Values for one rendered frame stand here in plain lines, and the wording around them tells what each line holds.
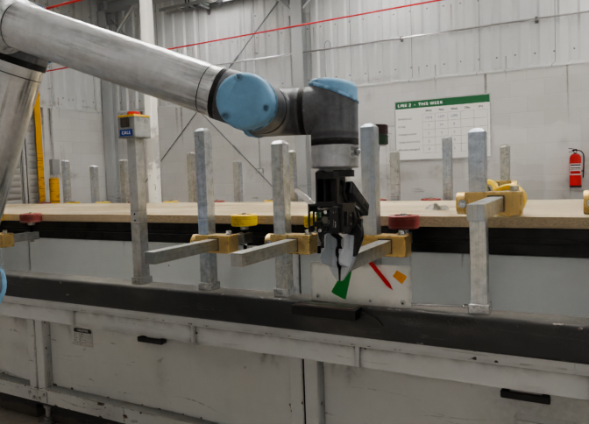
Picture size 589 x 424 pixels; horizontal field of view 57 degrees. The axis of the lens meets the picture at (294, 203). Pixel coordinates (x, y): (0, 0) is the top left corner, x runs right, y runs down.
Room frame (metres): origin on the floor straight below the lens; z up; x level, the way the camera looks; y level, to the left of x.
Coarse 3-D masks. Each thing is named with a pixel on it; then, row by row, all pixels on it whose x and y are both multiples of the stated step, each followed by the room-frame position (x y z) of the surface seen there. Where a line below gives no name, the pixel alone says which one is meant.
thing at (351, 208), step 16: (320, 176) 0.98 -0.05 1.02; (336, 176) 0.98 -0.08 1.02; (352, 176) 1.01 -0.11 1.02; (320, 192) 0.99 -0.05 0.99; (336, 192) 0.98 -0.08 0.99; (320, 208) 1.00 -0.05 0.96; (336, 208) 0.97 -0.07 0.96; (352, 208) 1.00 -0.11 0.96; (320, 224) 0.99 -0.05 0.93; (336, 224) 0.97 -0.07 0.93; (352, 224) 1.01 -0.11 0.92
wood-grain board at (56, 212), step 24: (48, 216) 2.13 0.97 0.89; (72, 216) 2.06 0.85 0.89; (96, 216) 2.00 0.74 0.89; (120, 216) 1.94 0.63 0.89; (168, 216) 1.84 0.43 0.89; (192, 216) 1.79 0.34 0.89; (216, 216) 1.74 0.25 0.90; (264, 216) 1.66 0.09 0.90; (360, 216) 1.51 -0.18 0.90; (384, 216) 1.48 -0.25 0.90; (432, 216) 1.41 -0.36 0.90; (456, 216) 1.39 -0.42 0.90; (504, 216) 1.33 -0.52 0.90; (528, 216) 1.31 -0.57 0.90; (552, 216) 1.28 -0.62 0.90; (576, 216) 1.26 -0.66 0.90
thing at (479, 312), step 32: (32, 288) 1.85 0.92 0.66; (64, 288) 1.78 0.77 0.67; (96, 288) 1.70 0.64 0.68; (128, 288) 1.64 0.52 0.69; (160, 288) 1.58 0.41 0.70; (192, 288) 1.56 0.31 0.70; (224, 288) 1.54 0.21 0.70; (224, 320) 1.47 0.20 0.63; (256, 320) 1.42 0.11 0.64; (288, 320) 1.38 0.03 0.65; (320, 320) 1.33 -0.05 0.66; (384, 320) 1.26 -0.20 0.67; (416, 320) 1.22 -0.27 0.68; (448, 320) 1.19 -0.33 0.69; (480, 320) 1.15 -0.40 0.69; (512, 320) 1.13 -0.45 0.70; (544, 320) 1.11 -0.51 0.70; (576, 320) 1.10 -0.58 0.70; (512, 352) 1.12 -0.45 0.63; (544, 352) 1.09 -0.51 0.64; (576, 352) 1.07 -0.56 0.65
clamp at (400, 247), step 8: (368, 240) 1.29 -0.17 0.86; (376, 240) 1.28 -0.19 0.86; (392, 240) 1.26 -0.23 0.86; (400, 240) 1.25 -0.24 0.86; (408, 240) 1.27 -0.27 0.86; (392, 248) 1.26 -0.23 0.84; (400, 248) 1.25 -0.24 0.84; (408, 248) 1.27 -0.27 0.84; (384, 256) 1.27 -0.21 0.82; (392, 256) 1.26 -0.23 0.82; (400, 256) 1.25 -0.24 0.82
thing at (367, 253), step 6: (378, 240) 1.26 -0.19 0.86; (384, 240) 1.26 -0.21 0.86; (390, 240) 1.26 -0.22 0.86; (366, 246) 1.17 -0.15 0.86; (372, 246) 1.16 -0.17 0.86; (378, 246) 1.18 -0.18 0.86; (384, 246) 1.22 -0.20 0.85; (390, 246) 1.26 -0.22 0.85; (360, 252) 1.09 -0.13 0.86; (366, 252) 1.12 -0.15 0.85; (372, 252) 1.15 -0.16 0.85; (378, 252) 1.18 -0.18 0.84; (384, 252) 1.22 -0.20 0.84; (390, 252) 1.26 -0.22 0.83; (360, 258) 1.09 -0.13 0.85; (366, 258) 1.12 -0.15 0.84; (372, 258) 1.15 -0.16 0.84; (354, 264) 1.06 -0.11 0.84; (360, 264) 1.09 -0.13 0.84
